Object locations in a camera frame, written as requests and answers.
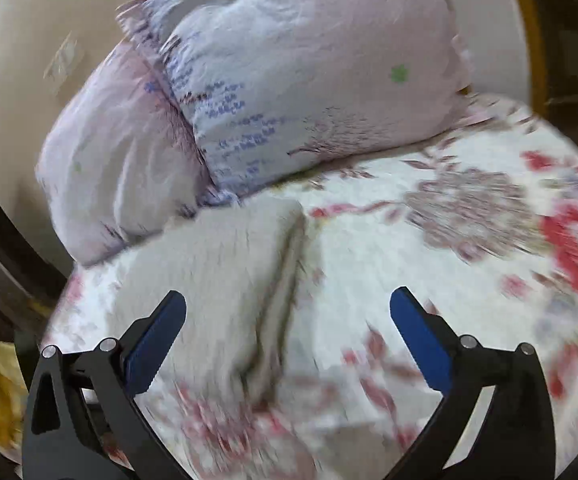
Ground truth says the beige cable knit sweater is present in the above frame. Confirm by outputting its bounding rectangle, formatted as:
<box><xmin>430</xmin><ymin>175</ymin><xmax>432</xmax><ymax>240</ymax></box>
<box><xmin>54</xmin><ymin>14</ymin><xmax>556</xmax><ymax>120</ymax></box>
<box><xmin>108</xmin><ymin>198</ymin><xmax>305</xmax><ymax>405</ymax></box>

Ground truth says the white floral bedspread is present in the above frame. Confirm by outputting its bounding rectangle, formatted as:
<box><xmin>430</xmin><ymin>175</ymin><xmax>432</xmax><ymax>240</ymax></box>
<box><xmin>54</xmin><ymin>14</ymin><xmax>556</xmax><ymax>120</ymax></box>
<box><xmin>38</xmin><ymin>91</ymin><xmax>578</xmax><ymax>480</ymax></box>

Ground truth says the left pink floral pillow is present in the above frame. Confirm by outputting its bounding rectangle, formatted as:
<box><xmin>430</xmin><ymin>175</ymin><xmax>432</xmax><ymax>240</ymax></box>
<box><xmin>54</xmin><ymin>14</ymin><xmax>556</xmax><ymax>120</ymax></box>
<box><xmin>35</xmin><ymin>41</ymin><xmax>210</xmax><ymax>266</ymax></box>

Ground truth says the right lavender floral pillow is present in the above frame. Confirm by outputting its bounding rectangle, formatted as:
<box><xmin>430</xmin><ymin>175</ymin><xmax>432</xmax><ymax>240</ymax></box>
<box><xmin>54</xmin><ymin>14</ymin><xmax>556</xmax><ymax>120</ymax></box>
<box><xmin>117</xmin><ymin>0</ymin><xmax>469</xmax><ymax>196</ymax></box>

